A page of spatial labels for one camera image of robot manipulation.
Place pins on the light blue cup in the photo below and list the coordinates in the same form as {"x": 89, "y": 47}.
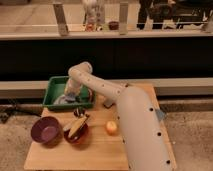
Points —
{"x": 160, "y": 114}

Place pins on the green plastic tray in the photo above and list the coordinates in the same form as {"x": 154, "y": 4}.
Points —
{"x": 55, "y": 88}

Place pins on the red-brown bowl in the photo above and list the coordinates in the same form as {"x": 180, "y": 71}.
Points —
{"x": 79, "y": 137}

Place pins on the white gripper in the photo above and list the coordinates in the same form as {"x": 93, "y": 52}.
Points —
{"x": 72, "y": 87}

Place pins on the left metal post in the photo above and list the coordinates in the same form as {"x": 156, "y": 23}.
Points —
{"x": 60, "y": 18}

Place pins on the orange fruit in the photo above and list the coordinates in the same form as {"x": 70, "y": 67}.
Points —
{"x": 111, "y": 127}

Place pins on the small dark round object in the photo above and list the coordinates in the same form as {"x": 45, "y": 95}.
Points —
{"x": 79, "y": 112}

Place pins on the purple bowl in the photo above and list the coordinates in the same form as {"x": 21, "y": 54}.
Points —
{"x": 45, "y": 130}

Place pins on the background dark bowl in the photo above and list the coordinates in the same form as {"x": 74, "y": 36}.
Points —
{"x": 113, "y": 25}

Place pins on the background orange bottle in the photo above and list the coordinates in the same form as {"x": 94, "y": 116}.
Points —
{"x": 91, "y": 24}

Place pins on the right metal post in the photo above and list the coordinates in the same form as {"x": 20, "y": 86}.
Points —
{"x": 123, "y": 16}

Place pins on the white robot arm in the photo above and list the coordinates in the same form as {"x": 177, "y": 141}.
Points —
{"x": 138, "y": 121}

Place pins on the white cloth in tray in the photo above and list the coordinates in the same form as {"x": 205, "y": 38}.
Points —
{"x": 61, "y": 100}

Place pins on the metal post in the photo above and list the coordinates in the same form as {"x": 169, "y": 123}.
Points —
{"x": 60, "y": 18}
{"x": 123, "y": 16}

